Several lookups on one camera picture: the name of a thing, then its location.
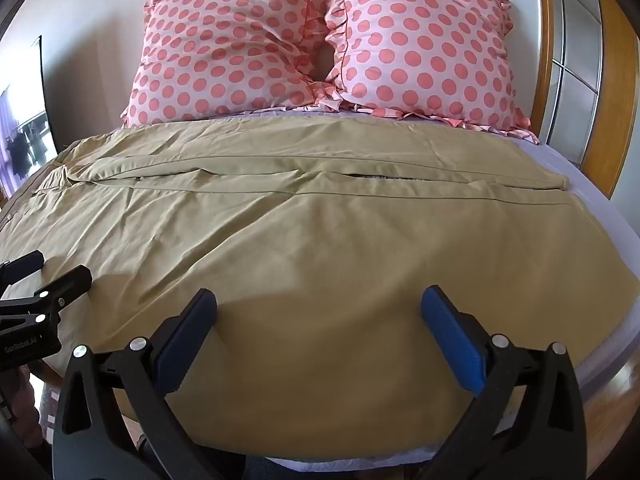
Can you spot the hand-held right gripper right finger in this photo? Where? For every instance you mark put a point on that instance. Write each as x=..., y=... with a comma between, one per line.
x=452, y=345

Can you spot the tan bed sheet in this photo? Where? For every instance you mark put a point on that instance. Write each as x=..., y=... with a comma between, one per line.
x=320, y=240

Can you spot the wooden framed glass door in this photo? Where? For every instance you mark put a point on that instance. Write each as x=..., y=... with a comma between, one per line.
x=575, y=60

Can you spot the pink polka dot pillow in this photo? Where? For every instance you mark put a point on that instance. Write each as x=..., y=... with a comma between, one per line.
x=225, y=45
x=425, y=40

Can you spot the person's left forearm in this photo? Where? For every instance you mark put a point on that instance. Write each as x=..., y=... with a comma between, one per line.
x=20, y=402

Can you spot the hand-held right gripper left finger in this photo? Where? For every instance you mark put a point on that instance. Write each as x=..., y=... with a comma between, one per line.
x=186, y=341

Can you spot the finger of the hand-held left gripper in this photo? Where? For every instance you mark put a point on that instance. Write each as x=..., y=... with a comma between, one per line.
x=75, y=280
x=27, y=261

